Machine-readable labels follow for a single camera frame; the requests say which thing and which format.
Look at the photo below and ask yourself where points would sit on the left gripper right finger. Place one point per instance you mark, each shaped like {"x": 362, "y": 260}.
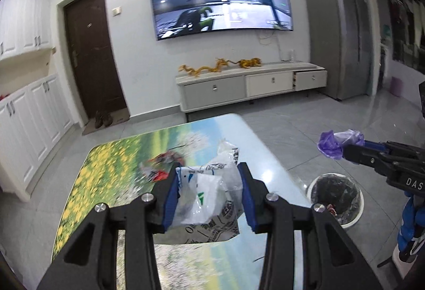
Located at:
{"x": 330, "y": 258}

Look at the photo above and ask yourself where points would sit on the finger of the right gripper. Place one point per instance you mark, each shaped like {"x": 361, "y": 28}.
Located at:
{"x": 374, "y": 145}

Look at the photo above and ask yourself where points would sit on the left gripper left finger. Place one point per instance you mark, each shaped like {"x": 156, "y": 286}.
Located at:
{"x": 88, "y": 260}

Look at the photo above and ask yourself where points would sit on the purple plastic bag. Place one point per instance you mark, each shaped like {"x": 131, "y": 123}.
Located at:
{"x": 331, "y": 144}

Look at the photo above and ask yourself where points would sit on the clear white plastic bag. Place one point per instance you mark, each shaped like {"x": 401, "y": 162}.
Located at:
{"x": 209, "y": 200}

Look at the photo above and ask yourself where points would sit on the white trash bin black liner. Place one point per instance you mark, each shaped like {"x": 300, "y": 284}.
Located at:
{"x": 341, "y": 196}

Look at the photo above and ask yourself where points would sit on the small purple bin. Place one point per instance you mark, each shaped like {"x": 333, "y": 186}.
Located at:
{"x": 396, "y": 86}

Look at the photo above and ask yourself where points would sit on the colourful crumpled snack wrapper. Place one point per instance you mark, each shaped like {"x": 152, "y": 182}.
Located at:
{"x": 157, "y": 168}

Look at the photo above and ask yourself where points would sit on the grey refrigerator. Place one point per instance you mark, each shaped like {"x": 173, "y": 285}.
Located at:
{"x": 341, "y": 42}

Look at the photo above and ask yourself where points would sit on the pair of dark shoes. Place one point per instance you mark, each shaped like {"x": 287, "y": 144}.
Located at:
{"x": 103, "y": 119}

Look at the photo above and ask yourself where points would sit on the brown door mat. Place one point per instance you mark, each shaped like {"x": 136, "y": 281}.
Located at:
{"x": 119, "y": 116}

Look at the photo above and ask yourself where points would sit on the white shoe cabinet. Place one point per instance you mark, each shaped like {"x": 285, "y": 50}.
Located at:
{"x": 34, "y": 114}

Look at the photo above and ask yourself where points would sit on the golden dragon ornament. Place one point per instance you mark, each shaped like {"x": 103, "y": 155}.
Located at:
{"x": 221, "y": 63}

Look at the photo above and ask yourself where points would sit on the white tv cabinet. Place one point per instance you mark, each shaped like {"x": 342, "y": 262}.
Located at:
{"x": 230, "y": 86}

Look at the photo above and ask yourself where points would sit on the dark brown entrance door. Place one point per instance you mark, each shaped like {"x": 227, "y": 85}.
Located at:
{"x": 91, "y": 57}

